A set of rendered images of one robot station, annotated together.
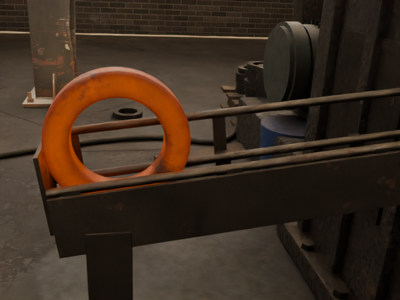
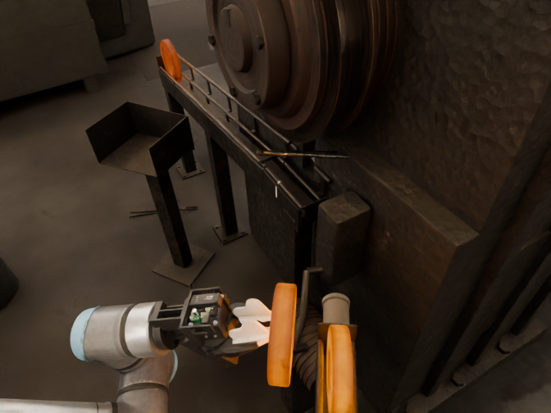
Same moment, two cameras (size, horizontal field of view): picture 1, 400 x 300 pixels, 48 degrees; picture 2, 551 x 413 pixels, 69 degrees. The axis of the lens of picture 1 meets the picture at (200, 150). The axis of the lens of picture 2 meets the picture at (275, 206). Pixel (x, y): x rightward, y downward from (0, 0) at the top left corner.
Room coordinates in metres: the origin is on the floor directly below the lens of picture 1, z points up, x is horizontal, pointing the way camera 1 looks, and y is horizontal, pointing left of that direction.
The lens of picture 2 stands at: (0.47, -1.77, 1.42)
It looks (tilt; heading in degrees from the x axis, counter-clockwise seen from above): 44 degrees down; 74
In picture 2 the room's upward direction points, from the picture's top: 3 degrees counter-clockwise
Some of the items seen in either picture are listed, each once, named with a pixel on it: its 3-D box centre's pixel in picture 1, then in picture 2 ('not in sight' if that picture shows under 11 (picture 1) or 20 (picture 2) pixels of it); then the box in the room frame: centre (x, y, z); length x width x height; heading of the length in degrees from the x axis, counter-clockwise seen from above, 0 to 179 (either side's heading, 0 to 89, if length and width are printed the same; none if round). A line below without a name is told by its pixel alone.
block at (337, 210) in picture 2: not in sight; (342, 240); (0.80, -1.19, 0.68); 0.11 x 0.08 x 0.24; 11
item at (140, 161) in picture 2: not in sight; (161, 202); (0.37, -0.52, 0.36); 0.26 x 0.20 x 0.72; 136
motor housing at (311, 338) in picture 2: not in sight; (307, 377); (0.67, -1.31, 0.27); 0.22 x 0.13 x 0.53; 101
